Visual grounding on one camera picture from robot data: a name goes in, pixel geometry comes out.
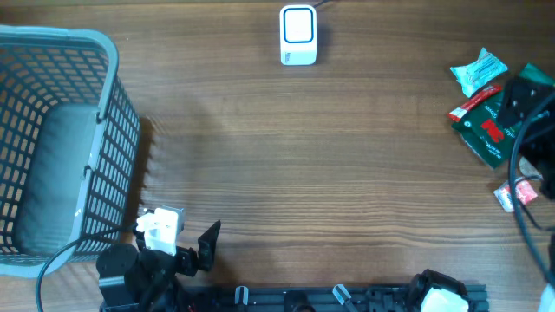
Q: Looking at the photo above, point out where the mint tissue pack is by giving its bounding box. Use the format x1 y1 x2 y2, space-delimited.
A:
450 48 508 98

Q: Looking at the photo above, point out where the grey plastic mesh basket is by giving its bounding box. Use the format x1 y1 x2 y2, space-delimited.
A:
1 25 140 278

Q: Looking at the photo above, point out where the chicken seasoning jar green lid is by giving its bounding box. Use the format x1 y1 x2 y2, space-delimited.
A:
519 157 543 181

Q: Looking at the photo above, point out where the long red sachet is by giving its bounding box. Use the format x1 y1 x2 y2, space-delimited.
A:
447 84 503 122

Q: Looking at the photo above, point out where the red tissue box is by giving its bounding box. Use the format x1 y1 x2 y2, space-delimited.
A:
493 179 538 213

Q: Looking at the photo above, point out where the black left camera cable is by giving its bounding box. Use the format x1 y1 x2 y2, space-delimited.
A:
35 224 140 312

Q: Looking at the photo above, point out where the green 3M gloves packet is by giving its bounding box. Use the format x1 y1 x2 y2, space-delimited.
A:
452 63 554 169

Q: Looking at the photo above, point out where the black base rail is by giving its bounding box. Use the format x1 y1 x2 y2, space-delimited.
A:
102 283 489 312

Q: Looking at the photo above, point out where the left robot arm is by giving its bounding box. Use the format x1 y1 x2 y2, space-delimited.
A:
96 220 221 312

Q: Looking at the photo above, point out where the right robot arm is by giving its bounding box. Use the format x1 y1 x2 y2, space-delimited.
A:
405 77 554 312

